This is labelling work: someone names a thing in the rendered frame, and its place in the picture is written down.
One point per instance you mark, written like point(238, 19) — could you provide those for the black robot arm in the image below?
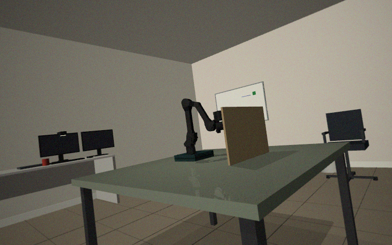
point(210, 125)

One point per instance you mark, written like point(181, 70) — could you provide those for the brown flat square board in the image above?
point(245, 133)

